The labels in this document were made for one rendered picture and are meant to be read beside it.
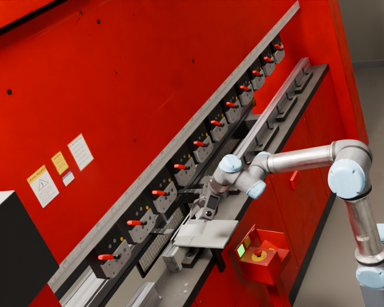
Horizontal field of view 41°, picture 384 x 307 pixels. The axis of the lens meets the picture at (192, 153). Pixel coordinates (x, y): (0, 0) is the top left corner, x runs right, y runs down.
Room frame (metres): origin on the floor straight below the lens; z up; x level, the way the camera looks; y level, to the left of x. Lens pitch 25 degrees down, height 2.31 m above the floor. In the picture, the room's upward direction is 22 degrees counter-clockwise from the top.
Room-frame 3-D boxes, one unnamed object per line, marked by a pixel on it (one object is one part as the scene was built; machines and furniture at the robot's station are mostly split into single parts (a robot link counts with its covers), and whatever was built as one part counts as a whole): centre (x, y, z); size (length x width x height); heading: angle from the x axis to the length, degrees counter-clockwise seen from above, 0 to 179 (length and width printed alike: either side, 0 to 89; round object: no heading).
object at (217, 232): (1.95, 0.07, 1.00); 0.26 x 0.18 x 0.01; 53
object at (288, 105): (3.13, -0.70, 0.89); 0.30 x 0.05 x 0.03; 143
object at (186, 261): (2.04, 0.12, 0.89); 0.30 x 0.05 x 0.03; 143
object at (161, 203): (2.02, 0.21, 1.26); 0.15 x 0.09 x 0.17; 143
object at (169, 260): (2.09, 0.16, 0.92); 0.39 x 0.06 x 0.10; 143
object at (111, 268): (1.70, 0.45, 1.26); 0.15 x 0.09 x 0.17; 143
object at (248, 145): (3.05, -0.57, 0.92); 1.68 x 0.06 x 0.10; 143
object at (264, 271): (1.98, -0.14, 0.75); 0.20 x 0.16 x 0.18; 135
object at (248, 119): (3.35, -0.32, 0.81); 0.64 x 0.08 x 0.14; 53
